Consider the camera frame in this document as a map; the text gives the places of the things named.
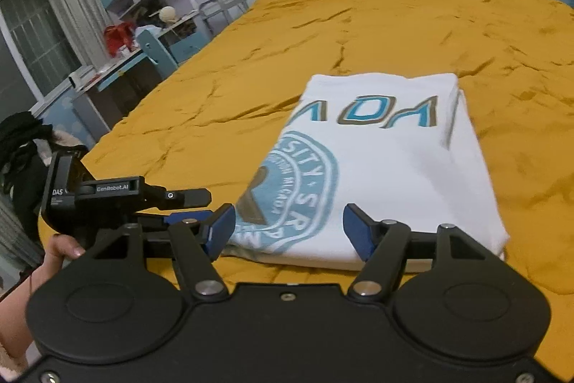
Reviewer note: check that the white blue desk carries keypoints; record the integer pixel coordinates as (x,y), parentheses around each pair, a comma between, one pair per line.
(91,112)

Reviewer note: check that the red bag on desk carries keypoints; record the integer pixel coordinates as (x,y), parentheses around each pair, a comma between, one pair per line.
(119,36)

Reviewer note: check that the person's left hand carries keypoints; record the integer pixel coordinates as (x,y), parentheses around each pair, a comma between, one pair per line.
(60,248)

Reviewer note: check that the window with grille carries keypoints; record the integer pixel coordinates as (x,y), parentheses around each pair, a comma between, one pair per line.
(40,45)

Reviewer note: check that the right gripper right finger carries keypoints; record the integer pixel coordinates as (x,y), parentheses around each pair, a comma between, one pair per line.
(386,246)

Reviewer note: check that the metal bedside rack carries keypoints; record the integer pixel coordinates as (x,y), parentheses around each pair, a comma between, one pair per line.
(211,8)

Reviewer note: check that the white printed t-shirt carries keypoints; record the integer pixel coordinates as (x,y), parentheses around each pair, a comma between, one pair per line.
(401,149)

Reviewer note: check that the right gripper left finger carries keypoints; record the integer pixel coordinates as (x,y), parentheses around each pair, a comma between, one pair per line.
(192,247)

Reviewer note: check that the left forearm fuzzy sleeve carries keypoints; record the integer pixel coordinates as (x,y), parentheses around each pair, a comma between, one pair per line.
(16,336)

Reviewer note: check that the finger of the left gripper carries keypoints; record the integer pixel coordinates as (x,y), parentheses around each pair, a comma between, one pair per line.
(177,217)

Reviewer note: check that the blue desk chair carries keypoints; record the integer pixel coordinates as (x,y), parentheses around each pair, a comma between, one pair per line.
(168,59)

